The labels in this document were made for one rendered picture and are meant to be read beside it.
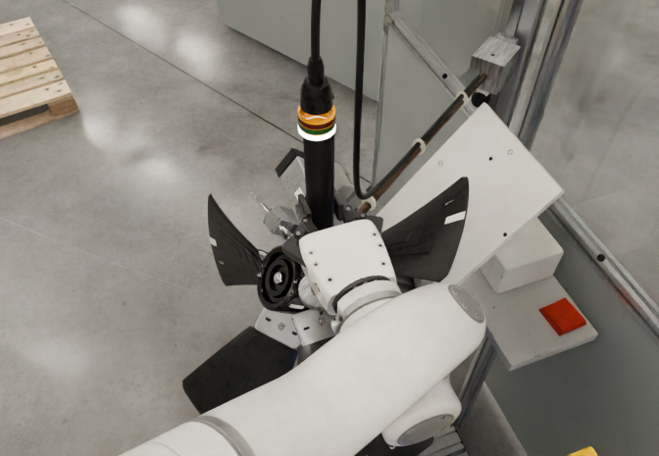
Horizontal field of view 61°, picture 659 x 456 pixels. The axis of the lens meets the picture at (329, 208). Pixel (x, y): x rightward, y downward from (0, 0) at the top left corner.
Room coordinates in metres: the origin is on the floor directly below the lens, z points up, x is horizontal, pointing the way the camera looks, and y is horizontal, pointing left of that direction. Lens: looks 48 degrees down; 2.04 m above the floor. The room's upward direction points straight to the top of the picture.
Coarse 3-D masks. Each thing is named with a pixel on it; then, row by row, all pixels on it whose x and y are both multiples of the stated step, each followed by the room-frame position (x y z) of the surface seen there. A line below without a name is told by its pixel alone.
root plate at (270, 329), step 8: (264, 312) 0.56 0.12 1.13; (272, 312) 0.56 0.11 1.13; (264, 320) 0.55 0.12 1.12; (272, 320) 0.55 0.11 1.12; (280, 320) 0.55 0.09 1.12; (288, 320) 0.55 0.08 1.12; (256, 328) 0.54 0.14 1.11; (264, 328) 0.55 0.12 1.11; (272, 328) 0.54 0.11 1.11; (288, 328) 0.54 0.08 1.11; (272, 336) 0.53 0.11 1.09; (280, 336) 0.53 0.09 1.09; (288, 336) 0.53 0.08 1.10; (296, 336) 0.53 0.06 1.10; (288, 344) 0.52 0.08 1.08; (296, 344) 0.52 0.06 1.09
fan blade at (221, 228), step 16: (208, 208) 0.85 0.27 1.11; (208, 224) 0.84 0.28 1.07; (224, 224) 0.78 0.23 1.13; (224, 240) 0.77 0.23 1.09; (240, 240) 0.73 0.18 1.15; (224, 256) 0.77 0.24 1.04; (240, 256) 0.72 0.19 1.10; (256, 256) 0.68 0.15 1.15; (224, 272) 0.76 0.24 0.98; (240, 272) 0.73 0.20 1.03; (256, 272) 0.69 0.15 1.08
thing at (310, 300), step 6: (300, 282) 0.52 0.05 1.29; (306, 282) 0.52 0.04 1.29; (300, 288) 0.51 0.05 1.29; (306, 288) 0.51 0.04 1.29; (300, 294) 0.50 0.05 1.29; (306, 294) 0.50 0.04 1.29; (312, 294) 0.50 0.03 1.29; (306, 300) 0.48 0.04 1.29; (312, 300) 0.48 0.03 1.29; (318, 300) 0.48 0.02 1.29; (306, 306) 0.48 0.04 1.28; (312, 306) 0.47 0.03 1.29; (318, 306) 0.47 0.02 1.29
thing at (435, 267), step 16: (448, 192) 0.63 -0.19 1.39; (464, 192) 0.60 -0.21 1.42; (432, 208) 0.61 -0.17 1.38; (448, 208) 0.58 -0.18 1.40; (464, 208) 0.56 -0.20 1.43; (400, 224) 0.61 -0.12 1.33; (416, 224) 0.58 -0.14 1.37; (432, 224) 0.56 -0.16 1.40; (448, 224) 0.54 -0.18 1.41; (464, 224) 0.53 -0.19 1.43; (384, 240) 0.57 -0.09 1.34; (400, 240) 0.55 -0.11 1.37; (416, 240) 0.53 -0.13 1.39; (432, 240) 0.52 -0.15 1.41; (448, 240) 0.50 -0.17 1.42; (400, 256) 0.51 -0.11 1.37; (416, 256) 0.50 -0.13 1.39; (432, 256) 0.48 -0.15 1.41; (448, 256) 0.47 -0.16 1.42; (400, 272) 0.48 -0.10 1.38; (416, 272) 0.47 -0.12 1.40; (432, 272) 0.45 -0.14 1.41; (448, 272) 0.45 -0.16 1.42
